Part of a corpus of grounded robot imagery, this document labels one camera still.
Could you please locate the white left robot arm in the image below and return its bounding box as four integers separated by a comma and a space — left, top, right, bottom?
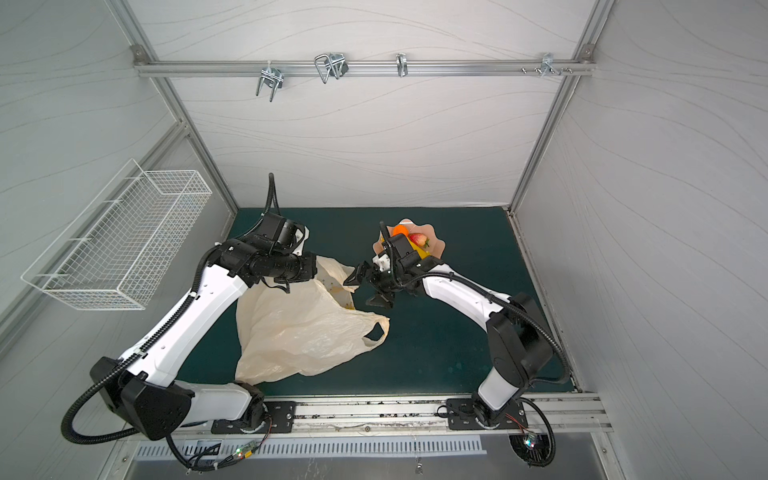
60, 178, 317, 445

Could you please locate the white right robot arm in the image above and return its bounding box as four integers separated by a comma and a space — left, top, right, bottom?
344, 234, 572, 468

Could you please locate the yellow banana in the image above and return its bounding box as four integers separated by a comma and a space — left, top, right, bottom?
409, 240, 429, 259

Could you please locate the orange fruit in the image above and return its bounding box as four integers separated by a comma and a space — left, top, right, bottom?
391, 224, 410, 237

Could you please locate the pink scalloped fruit plate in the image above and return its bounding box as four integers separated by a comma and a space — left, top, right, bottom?
373, 219, 446, 267

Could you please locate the green table mat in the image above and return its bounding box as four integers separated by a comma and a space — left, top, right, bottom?
173, 206, 576, 397

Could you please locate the metal hook clamp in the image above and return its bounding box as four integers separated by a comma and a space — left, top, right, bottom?
520, 53, 573, 77
314, 52, 349, 84
255, 62, 284, 102
395, 53, 408, 78

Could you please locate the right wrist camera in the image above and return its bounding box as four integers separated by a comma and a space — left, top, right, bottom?
372, 252, 391, 272

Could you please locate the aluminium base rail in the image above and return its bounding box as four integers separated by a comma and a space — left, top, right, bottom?
119, 392, 613, 439

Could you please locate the white wire basket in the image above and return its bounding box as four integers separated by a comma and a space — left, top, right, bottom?
21, 160, 212, 311

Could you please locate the white slotted cable duct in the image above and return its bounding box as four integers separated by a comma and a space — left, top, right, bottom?
134, 435, 487, 461

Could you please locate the horizontal aluminium rail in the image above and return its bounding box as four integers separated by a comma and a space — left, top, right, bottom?
134, 57, 597, 78

